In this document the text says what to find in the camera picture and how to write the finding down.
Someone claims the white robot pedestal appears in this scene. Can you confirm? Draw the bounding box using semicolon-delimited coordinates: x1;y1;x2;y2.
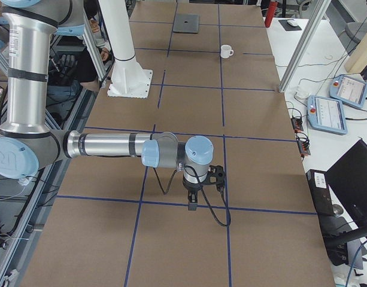
99;0;153;99

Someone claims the upper orange black adapter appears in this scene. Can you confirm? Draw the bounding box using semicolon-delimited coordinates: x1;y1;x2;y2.
290;117;304;133

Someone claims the white mug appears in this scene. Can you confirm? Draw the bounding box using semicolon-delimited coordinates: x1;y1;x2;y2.
220;44;234;59

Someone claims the aluminium frame post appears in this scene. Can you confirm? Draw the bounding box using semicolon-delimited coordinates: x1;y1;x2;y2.
278;0;331;93

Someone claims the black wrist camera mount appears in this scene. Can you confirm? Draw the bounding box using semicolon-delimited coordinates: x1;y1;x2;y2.
204;165;226;185

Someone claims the black mini computer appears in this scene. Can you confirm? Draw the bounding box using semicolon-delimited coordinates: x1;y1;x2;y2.
306;169;343;216

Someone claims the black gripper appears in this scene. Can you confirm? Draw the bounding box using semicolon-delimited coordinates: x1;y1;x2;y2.
183;179;203;210

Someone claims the brown paper table cover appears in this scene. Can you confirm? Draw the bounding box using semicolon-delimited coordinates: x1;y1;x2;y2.
20;4;336;287

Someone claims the far teach pendant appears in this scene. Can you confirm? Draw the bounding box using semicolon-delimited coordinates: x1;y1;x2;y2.
329;75;367;109

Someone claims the blue network cable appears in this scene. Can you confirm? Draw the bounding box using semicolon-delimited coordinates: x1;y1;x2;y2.
344;240;367;287

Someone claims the orange black adapter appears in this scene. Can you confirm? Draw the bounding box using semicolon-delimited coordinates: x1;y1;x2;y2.
296;138;311;157
290;117;304;133

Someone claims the lower orange black adapter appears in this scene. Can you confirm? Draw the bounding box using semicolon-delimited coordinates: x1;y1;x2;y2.
296;138;311;157

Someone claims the white computer mouse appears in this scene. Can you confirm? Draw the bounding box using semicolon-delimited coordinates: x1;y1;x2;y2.
287;19;299;27

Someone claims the red bottle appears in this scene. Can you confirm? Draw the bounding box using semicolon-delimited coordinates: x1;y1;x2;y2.
265;1;278;28

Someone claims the aluminium side rail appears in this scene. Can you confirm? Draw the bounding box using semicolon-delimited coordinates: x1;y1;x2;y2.
0;89;97;287

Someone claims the wooden beam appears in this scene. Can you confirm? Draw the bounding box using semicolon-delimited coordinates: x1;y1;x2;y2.
344;33;367;74

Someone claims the near teach pendant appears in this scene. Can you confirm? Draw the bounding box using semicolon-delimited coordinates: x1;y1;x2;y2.
307;95;348;135

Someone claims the black mouse pad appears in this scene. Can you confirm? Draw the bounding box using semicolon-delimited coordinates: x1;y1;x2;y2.
278;19;302;31

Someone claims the grey office chair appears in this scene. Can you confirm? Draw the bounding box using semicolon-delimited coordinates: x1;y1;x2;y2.
342;21;367;54

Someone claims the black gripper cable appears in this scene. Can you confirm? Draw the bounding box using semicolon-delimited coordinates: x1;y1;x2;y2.
152;166;232;227

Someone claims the teach pendant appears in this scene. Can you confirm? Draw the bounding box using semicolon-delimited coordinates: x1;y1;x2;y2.
329;75;367;109
307;95;348;135

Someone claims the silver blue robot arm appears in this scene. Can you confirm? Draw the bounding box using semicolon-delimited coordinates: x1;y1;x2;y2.
0;1;219;210

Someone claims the black monitor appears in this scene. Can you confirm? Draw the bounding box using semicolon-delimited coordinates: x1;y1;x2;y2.
326;140;367;227

